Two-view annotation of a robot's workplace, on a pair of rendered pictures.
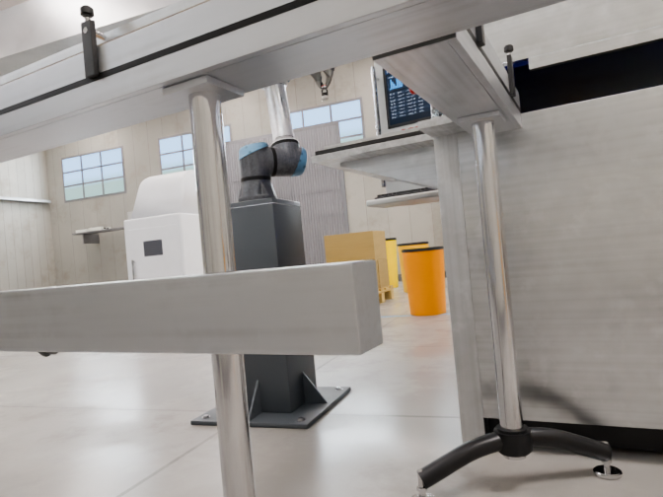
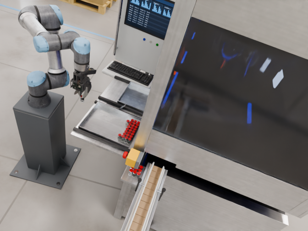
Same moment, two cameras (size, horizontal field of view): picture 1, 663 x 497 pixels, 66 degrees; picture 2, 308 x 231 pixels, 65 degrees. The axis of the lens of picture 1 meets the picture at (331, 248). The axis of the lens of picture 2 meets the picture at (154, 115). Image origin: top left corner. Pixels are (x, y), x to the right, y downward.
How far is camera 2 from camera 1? 1.67 m
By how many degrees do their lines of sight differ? 50
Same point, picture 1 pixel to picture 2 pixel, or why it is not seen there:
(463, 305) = (123, 198)
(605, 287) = (168, 214)
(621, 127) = (194, 195)
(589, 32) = (202, 172)
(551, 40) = (187, 165)
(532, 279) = not seen: hidden behind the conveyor
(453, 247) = (125, 187)
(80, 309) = not seen: outside the picture
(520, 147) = not seen: hidden behind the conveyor
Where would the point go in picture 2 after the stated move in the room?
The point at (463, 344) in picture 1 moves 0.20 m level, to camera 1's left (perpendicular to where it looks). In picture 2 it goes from (120, 204) to (94, 206)
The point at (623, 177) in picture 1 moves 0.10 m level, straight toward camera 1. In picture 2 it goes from (187, 202) to (183, 217)
